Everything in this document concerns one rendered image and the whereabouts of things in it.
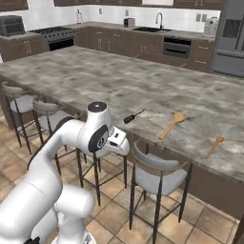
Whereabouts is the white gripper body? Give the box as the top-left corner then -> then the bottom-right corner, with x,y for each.
105,136 -> 131,157

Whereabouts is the grey cushioned bar stool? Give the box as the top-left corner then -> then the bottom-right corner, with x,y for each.
128,140 -> 194,244
75,148 -> 129,208
31,98 -> 78,176
1,80 -> 36,155

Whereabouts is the large wooden spoon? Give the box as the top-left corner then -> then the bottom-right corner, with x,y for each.
157,112 -> 187,141

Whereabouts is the small wooden spoon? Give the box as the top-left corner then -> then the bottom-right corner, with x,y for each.
205,135 -> 226,160

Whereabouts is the brown lower cupboard run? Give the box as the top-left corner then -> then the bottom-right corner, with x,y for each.
0,33 -> 45,63
73,26 -> 217,73

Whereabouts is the brown cupboard run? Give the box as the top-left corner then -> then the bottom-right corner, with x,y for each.
0,33 -> 45,63
173,0 -> 226,10
73,26 -> 217,73
52,0 -> 143,8
0,0 -> 30,12

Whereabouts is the dark sink basin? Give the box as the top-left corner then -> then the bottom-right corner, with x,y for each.
132,26 -> 173,34

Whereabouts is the steel toaster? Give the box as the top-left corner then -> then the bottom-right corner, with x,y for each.
123,17 -> 136,29

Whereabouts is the steel range with hob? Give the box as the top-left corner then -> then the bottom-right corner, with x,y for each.
29,26 -> 77,52

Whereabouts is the steel sink tap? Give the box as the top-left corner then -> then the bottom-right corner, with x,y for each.
154,11 -> 165,31

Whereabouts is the clear glass jug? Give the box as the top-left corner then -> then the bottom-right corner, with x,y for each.
75,9 -> 85,25

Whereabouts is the brown upper cupboard run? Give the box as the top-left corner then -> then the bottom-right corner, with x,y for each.
52,0 -> 143,8
173,0 -> 226,10
0,0 -> 30,12

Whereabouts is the white countertop appliance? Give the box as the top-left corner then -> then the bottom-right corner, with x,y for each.
202,16 -> 220,38

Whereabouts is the grey steel fridge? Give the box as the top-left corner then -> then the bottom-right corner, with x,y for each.
211,0 -> 244,78

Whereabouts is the grey microwave oven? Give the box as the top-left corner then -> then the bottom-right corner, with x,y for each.
0,14 -> 26,38

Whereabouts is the black-handled metal utensil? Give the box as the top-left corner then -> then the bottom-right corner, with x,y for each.
123,108 -> 148,125

